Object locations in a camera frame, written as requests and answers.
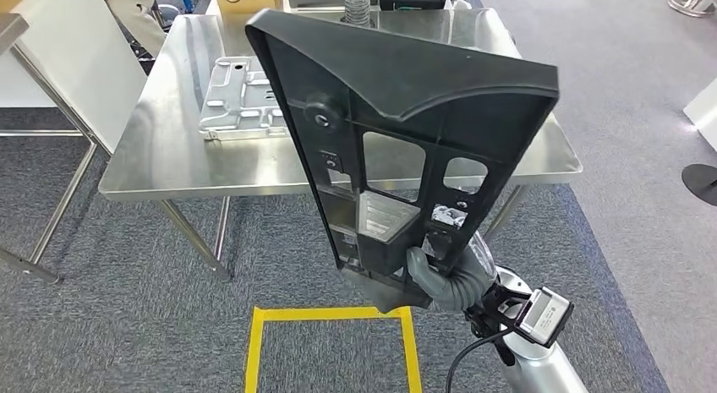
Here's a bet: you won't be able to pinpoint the black camera cable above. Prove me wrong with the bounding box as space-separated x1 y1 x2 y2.
445 329 513 393

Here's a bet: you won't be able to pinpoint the grey corrugated hose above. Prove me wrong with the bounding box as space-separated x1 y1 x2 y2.
342 0 373 28

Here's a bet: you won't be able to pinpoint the metal stand base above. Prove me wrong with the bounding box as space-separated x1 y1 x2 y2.
667 0 717 18

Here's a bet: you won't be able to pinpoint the stamped sheet metal panel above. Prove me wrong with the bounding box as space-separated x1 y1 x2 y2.
199 55 293 142

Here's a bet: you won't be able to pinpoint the steel frame table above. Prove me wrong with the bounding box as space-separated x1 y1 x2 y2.
0 12 99 285

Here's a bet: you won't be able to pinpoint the stainless steel workbench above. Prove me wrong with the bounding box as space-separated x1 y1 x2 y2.
97 8 583 282

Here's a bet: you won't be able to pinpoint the white box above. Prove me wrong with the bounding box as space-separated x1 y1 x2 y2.
683 76 717 137

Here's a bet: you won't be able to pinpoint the black round stand base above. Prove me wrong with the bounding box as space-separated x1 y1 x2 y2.
681 163 717 208

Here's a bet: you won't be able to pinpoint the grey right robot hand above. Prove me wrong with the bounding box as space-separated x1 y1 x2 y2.
406 231 499 309

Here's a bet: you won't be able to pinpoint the yellow floor tape square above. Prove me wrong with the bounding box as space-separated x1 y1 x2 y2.
244 306 424 393

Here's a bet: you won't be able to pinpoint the black plastic plate frame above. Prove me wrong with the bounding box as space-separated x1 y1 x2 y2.
244 8 561 314

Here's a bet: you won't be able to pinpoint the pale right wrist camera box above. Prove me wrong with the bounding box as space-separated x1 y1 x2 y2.
515 287 575 350

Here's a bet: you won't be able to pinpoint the white flat panel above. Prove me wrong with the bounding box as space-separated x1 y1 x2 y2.
0 0 150 156

